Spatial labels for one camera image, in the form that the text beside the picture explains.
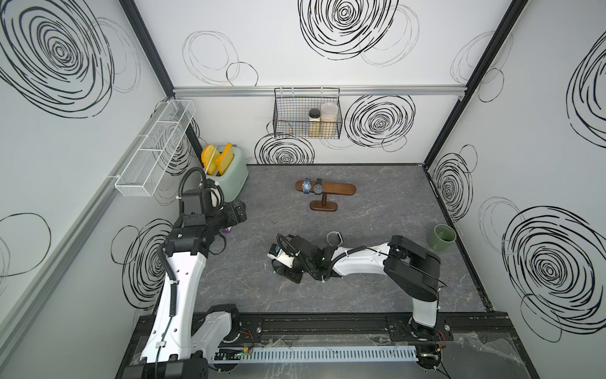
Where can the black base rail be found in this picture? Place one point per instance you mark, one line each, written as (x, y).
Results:
(398, 327)

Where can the white wire shelf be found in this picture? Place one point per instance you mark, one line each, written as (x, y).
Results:
(149, 163)

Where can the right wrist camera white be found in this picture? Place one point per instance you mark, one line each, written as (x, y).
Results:
(277, 253)

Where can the round yellow toast slice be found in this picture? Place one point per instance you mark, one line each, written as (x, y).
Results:
(210, 158)

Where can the grey slotted cable duct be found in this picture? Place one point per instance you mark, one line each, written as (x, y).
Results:
(346, 354)

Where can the black lid spice jar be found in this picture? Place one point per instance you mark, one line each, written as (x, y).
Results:
(314, 123)

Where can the green ceramic cup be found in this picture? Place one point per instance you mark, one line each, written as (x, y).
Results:
(441, 237)

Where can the wooden watch stand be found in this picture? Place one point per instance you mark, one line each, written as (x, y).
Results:
(324, 205)

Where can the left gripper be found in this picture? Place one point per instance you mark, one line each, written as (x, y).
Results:
(232, 219)

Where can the black wire basket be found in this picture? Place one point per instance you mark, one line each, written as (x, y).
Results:
(292, 105)

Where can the clear plastic jar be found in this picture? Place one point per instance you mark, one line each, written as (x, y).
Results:
(329, 120)

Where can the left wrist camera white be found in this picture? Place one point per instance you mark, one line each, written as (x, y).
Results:
(217, 197)

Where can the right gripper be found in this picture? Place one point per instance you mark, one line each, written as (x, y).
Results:
(289, 273)

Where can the black strap watch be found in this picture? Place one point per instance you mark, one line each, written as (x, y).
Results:
(318, 188)

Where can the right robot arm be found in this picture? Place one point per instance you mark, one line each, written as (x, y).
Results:
(413, 268)

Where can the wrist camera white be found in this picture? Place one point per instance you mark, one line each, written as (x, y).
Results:
(217, 197)
(277, 253)

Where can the mint green toaster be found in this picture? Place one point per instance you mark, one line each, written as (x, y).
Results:
(233, 179)

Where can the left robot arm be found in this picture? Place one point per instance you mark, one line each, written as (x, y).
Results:
(173, 348)

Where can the white watch band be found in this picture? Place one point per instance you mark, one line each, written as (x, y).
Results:
(334, 239)

